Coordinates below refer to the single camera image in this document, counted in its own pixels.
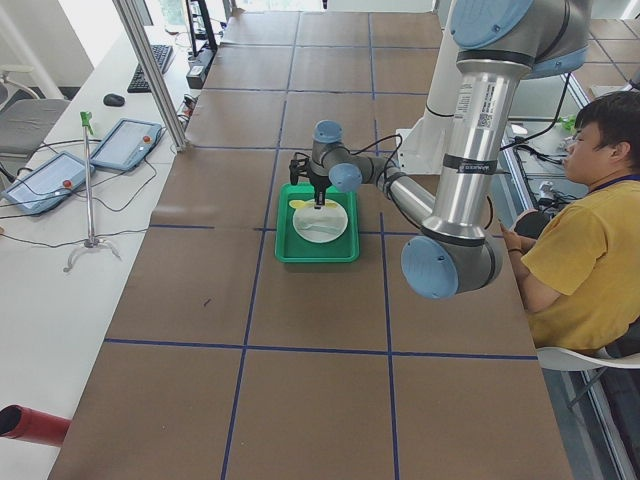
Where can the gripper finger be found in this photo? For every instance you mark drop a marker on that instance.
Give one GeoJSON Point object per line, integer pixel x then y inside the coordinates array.
{"type": "Point", "coordinates": [318, 204]}

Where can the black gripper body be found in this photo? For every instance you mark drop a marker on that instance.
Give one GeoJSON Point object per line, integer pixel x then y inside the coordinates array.
{"type": "Point", "coordinates": [318, 183]}

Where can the yellow plastic spoon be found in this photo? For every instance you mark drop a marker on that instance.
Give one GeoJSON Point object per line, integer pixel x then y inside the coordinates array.
{"type": "Point", "coordinates": [301, 204]}

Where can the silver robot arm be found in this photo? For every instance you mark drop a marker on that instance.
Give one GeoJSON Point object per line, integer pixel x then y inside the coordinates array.
{"type": "Point", "coordinates": [488, 48]}

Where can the white round plate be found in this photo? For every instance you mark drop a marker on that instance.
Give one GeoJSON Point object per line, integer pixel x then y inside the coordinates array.
{"type": "Point", "coordinates": [332, 214]}

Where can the pale green plastic fork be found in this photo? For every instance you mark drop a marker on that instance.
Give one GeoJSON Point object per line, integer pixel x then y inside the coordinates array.
{"type": "Point", "coordinates": [328, 229]}

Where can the green plastic tray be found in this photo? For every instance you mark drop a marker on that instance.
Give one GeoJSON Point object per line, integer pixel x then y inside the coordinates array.
{"type": "Point", "coordinates": [291, 248]}

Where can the black power strip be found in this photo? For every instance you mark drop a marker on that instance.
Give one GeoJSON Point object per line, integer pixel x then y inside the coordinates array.
{"type": "Point", "coordinates": [199, 66]}

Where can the far blue teach pendant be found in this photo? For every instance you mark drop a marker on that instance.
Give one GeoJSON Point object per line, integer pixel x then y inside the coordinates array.
{"type": "Point", "coordinates": [126, 145]}

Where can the blue teach pendant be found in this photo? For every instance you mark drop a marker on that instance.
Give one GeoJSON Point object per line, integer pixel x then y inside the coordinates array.
{"type": "Point", "coordinates": [48, 185]}
{"type": "Point", "coordinates": [126, 145]}

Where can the black computer mouse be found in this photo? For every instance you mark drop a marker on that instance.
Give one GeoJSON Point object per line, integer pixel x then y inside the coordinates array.
{"type": "Point", "coordinates": [113, 100]}

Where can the metal reacher grabber stick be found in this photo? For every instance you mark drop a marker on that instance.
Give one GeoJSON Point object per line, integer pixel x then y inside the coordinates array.
{"type": "Point", "coordinates": [92, 243]}

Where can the person in yellow shirt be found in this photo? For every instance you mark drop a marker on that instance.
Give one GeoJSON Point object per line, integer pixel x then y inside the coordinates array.
{"type": "Point", "coordinates": [579, 281]}

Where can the white chair seat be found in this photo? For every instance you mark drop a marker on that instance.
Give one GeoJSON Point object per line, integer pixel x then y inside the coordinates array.
{"type": "Point", "coordinates": [561, 359]}

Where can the near blue teach pendant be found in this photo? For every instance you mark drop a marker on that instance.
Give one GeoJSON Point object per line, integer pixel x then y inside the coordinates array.
{"type": "Point", "coordinates": [48, 185]}

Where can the grey office chair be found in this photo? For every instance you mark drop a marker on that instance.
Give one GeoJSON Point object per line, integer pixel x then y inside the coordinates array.
{"type": "Point", "coordinates": [26, 123]}

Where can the red cylinder tube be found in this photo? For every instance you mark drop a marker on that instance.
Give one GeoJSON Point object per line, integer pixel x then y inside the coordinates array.
{"type": "Point", "coordinates": [29, 425]}

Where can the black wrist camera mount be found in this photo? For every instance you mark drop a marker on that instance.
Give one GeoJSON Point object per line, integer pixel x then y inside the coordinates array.
{"type": "Point", "coordinates": [298, 167]}

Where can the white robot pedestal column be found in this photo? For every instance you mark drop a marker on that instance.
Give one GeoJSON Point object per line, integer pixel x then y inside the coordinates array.
{"type": "Point", "coordinates": [425, 144]}

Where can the aluminium frame post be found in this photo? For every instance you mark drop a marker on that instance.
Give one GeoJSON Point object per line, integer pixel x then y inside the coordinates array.
{"type": "Point", "coordinates": [136, 33]}

